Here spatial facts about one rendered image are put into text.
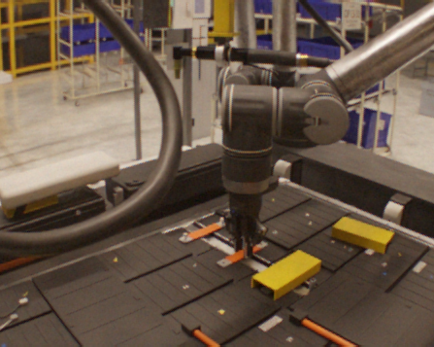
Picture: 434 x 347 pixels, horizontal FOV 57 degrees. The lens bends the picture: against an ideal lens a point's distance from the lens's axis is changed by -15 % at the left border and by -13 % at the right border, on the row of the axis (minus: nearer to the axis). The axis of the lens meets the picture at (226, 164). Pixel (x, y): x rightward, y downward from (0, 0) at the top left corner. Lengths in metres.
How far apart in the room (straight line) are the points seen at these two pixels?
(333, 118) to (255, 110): 0.16
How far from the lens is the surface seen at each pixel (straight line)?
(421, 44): 1.11
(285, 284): 0.97
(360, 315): 0.92
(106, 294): 0.96
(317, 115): 0.91
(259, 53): 1.36
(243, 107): 0.91
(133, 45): 0.67
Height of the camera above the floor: 1.60
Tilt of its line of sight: 22 degrees down
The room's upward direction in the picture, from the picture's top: 1 degrees clockwise
